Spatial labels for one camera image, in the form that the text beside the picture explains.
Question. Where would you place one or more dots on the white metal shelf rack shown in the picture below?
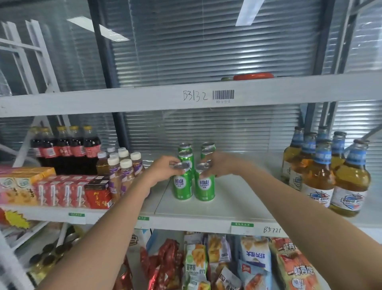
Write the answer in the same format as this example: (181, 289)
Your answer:
(209, 92)

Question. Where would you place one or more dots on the red flat object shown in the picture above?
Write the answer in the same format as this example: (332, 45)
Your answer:
(253, 76)

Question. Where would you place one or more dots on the yellow-purple snack packet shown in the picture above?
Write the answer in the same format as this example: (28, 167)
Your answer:
(219, 248)

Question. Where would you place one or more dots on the green drink can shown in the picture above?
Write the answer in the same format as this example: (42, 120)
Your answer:
(204, 186)
(182, 185)

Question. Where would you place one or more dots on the orange-red snack packet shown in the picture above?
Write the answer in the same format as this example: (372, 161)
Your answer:
(295, 266)

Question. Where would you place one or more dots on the person's right fingers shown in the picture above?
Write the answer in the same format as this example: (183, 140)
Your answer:
(212, 162)

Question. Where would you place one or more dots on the white-orange snack packet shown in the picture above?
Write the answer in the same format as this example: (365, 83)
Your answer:
(228, 280)

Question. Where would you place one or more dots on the grey window blinds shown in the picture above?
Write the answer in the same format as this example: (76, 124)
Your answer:
(209, 44)

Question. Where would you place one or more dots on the person's left hand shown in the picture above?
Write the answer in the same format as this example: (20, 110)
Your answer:
(158, 170)

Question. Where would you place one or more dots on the white metal frame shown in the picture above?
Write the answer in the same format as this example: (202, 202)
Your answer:
(38, 74)

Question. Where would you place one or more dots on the yellow star price sign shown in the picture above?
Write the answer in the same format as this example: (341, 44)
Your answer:
(17, 219)

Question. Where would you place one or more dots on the dark cola bottle yellow cap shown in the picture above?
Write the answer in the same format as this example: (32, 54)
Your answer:
(64, 149)
(92, 149)
(77, 149)
(36, 146)
(50, 149)

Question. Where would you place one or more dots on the blue-white shrimp chip packet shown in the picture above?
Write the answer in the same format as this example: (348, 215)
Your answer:
(256, 252)

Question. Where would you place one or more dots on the person's left forearm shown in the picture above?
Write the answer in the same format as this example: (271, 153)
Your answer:
(101, 239)

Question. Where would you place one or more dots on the green-white shelf price tag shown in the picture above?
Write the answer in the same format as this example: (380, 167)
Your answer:
(76, 218)
(242, 228)
(143, 221)

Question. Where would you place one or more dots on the dark red drink carton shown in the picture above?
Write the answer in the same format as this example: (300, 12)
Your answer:
(98, 194)

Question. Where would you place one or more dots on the pack of yellow drink cartons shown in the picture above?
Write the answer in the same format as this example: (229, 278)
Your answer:
(21, 185)

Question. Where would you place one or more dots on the white-blue cardboard box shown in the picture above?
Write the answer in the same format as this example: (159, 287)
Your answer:
(139, 237)

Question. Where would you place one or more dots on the green potato snack packet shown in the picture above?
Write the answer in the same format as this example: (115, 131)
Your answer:
(195, 263)

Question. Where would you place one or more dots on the row of red-white drink cartons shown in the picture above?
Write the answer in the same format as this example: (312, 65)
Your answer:
(59, 192)

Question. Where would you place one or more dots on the barcode sticker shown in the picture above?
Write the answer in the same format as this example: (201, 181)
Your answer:
(223, 95)

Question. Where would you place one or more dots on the light blue snack packet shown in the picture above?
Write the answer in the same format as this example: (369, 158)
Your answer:
(253, 276)

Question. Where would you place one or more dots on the group of yellow dark-capped bottles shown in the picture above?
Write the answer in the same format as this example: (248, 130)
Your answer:
(49, 257)

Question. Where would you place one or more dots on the group of green cans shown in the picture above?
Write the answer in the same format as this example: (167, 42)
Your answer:
(187, 157)

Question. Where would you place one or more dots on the group of white-capped tea bottles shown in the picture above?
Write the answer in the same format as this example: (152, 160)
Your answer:
(125, 173)

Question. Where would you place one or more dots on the person's right forearm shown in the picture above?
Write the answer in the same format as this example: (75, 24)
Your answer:
(310, 227)

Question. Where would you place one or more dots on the red shiny snack packet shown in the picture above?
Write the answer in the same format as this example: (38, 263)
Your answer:
(162, 266)

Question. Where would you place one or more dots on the group of amber beer bottles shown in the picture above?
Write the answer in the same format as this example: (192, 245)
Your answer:
(320, 176)

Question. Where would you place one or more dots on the person's right hand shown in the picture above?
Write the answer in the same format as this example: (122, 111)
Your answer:
(228, 165)

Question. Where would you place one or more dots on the person's left fingers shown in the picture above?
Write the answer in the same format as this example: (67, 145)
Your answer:
(174, 163)

